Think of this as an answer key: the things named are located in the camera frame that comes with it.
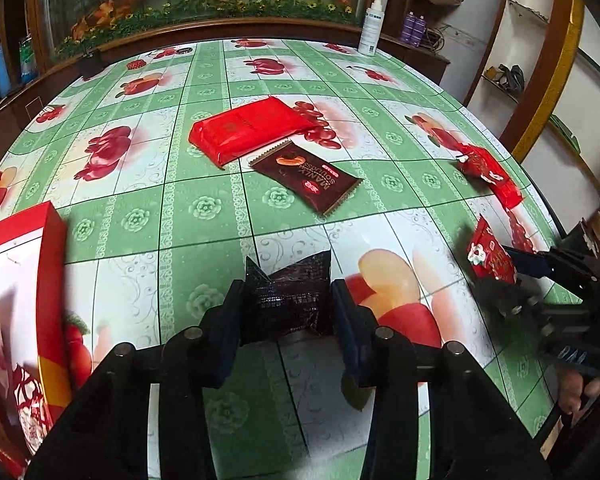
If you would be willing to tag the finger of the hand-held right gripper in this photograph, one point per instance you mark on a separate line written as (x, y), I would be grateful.
(525, 261)
(510, 300)

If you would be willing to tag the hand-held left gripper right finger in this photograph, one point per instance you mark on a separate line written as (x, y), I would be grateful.
(352, 340)

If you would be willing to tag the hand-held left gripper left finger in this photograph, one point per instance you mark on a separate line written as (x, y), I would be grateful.
(227, 335)

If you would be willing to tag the large red floral snack packet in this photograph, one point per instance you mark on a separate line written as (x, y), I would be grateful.
(492, 257)

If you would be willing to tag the dark purple snack packet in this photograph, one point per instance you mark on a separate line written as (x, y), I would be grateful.
(290, 300)

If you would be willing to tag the red white gift box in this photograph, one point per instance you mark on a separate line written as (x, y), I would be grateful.
(50, 270)

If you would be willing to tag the red white cut-paper snack packet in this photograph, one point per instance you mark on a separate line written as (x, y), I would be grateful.
(30, 410)

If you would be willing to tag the person's right hand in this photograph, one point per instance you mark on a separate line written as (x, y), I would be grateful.
(582, 392)

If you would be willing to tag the bright red plain packet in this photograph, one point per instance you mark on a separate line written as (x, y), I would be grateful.
(504, 189)

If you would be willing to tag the small red floral snack packet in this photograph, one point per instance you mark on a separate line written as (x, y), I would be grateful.
(472, 161)

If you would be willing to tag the green fruit print tablecloth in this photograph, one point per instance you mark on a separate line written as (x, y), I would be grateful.
(145, 220)

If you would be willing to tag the dark brown cookie packet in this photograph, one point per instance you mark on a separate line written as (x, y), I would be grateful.
(305, 180)

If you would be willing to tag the dark shoes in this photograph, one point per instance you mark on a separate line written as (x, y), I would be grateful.
(505, 78)

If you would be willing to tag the shiny red flat packet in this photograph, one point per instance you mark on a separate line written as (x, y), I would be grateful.
(250, 130)

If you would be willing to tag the purple bottle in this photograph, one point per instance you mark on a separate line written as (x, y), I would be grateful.
(408, 27)
(420, 29)

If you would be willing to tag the white spray bottle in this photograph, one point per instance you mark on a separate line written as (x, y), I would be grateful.
(370, 25)

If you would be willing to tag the black clip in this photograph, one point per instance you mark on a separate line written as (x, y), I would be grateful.
(92, 64)

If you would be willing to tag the green bottle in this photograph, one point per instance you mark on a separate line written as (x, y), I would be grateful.
(27, 60)

